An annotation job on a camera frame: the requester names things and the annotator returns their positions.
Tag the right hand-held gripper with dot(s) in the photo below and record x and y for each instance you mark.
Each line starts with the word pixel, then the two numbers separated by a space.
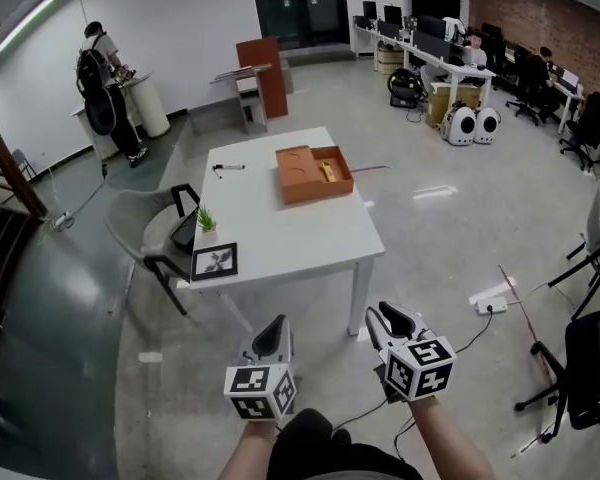
pixel 420 368

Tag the grey plastic chair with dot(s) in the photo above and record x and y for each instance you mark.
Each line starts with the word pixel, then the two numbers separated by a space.
pixel 130 223

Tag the dark staircase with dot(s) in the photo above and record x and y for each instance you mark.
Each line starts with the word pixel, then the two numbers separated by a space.
pixel 0 248

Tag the white chair with black legs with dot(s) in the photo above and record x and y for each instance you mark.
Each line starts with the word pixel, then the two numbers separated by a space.
pixel 597 248

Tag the white round-eyed devices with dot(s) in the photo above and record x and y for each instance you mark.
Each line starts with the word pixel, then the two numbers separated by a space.
pixel 461 125

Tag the white cylindrical pedestal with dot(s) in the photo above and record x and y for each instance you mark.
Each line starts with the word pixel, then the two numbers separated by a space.
pixel 147 103

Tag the row of black monitors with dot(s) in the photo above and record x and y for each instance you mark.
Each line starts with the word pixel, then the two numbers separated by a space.
pixel 425 28

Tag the orange block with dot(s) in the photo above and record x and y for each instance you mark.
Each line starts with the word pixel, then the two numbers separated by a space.
pixel 300 183

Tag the small green potted plant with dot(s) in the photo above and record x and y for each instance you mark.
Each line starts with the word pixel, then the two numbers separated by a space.
pixel 206 218

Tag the black picture frame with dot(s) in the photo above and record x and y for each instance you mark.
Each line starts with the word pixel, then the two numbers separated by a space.
pixel 214 262

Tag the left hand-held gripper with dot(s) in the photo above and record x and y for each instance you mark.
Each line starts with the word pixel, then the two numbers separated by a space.
pixel 260 393

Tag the person's right forearm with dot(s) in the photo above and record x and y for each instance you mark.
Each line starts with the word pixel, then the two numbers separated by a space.
pixel 450 443

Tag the black and white marker pen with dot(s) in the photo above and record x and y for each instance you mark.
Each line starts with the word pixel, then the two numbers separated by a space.
pixel 233 167

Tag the person's left forearm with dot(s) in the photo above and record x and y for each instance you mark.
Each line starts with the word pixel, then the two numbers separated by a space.
pixel 240 453

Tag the large black wall screen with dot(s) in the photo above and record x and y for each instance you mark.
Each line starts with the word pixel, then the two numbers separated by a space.
pixel 435 3

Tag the long ceiling light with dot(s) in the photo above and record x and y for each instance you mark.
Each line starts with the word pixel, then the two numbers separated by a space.
pixel 25 24

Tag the black double door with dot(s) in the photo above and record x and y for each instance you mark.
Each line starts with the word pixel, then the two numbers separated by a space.
pixel 300 3

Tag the person's black trousers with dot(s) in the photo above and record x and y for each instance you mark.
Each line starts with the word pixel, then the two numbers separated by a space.
pixel 330 458

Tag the wooden stair post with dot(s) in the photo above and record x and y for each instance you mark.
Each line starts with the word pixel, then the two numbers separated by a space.
pixel 15 178

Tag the white power strip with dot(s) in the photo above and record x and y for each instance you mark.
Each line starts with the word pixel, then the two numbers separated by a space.
pixel 490 307
pixel 62 219

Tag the low white stand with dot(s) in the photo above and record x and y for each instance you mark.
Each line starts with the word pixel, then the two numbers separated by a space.
pixel 87 140

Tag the white pet carrier backpack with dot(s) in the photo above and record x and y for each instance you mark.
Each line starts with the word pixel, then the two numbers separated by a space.
pixel 487 125

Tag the small white desk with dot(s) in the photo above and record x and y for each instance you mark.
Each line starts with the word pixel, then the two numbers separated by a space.
pixel 567 85

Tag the black office chair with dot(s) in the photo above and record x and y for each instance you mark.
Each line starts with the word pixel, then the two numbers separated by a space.
pixel 592 368
pixel 522 85
pixel 590 123

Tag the grey folding chair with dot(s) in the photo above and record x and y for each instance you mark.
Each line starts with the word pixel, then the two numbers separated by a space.
pixel 22 160

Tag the black tablet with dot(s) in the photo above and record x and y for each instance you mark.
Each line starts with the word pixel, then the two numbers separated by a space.
pixel 182 235

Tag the brown wooden lectern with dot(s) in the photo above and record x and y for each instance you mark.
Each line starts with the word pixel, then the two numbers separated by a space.
pixel 267 78

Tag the long white office desk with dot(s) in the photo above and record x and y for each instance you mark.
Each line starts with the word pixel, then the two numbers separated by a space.
pixel 460 70

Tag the yellow bottle with black cap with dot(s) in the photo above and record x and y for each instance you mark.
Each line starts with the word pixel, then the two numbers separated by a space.
pixel 327 170

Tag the thin red floor stick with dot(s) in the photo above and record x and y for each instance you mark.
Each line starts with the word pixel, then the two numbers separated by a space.
pixel 525 323

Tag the white table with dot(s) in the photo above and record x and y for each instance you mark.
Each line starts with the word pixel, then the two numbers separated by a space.
pixel 280 238

